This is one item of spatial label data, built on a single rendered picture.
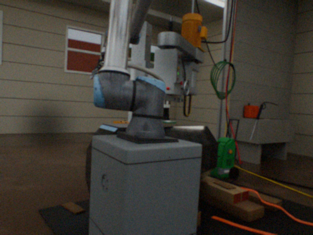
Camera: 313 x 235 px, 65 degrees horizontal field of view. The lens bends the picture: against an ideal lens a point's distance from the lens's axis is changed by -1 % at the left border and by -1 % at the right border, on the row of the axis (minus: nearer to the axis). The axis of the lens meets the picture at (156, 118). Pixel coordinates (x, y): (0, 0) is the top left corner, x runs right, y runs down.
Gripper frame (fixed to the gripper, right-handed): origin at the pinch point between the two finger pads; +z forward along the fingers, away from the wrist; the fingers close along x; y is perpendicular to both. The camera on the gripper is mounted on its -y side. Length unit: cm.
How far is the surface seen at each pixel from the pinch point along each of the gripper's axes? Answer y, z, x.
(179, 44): -33, -69, 54
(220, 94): -258, -139, 176
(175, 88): -42, -29, 60
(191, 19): -69, -130, 66
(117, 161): 65, 58, 29
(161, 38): -30, -69, 37
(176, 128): -61, 3, 71
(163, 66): -39, -46, 45
